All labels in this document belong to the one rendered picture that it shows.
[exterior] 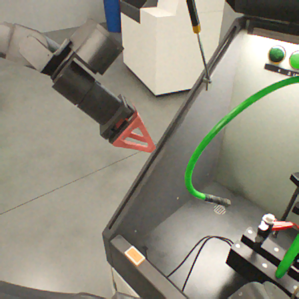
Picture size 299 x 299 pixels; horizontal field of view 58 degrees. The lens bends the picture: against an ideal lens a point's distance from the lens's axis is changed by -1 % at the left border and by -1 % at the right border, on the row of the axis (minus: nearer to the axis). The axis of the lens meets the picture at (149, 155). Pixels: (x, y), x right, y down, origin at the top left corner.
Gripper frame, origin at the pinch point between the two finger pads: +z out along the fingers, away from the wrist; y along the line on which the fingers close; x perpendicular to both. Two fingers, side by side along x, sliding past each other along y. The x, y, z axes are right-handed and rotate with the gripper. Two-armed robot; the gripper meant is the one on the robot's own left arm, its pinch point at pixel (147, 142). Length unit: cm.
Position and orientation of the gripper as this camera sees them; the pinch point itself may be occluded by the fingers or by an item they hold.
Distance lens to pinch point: 52.0
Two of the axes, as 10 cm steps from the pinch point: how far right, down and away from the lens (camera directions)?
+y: -1.8, -4.3, 8.9
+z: 7.2, 5.6, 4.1
